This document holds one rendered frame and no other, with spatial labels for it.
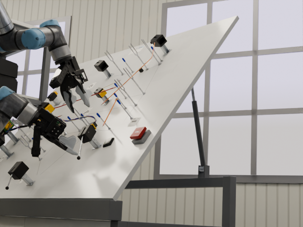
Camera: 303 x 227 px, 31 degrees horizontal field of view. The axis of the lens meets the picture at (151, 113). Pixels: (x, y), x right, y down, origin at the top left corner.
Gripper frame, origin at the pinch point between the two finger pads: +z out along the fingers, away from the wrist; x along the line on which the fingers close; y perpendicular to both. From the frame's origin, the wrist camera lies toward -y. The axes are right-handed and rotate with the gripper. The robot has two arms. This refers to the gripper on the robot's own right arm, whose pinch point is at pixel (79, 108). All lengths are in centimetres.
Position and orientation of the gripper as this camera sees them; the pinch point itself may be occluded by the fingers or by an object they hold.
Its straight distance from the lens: 213.0
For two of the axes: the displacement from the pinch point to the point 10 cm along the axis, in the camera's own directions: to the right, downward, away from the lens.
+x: -7.7, 2.7, 5.7
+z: 3.7, 9.3, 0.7
